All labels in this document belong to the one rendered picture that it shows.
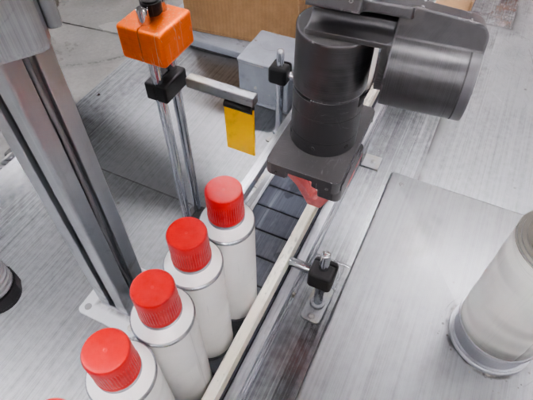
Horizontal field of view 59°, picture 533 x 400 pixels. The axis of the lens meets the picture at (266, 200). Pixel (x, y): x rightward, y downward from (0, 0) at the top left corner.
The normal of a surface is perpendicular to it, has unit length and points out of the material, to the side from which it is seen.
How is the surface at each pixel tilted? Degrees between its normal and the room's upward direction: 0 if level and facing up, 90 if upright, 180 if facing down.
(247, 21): 90
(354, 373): 0
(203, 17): 90
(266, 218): 0
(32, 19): 90
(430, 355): 0
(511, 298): 91
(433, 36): 71
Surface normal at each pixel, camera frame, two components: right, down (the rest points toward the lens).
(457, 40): -0.32, 0.48
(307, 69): -0.74, 0.53
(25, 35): 0.49, 0.68
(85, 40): 0.00, -0.63
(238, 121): -0.43, 0.70
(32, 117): 0.90, 0.33
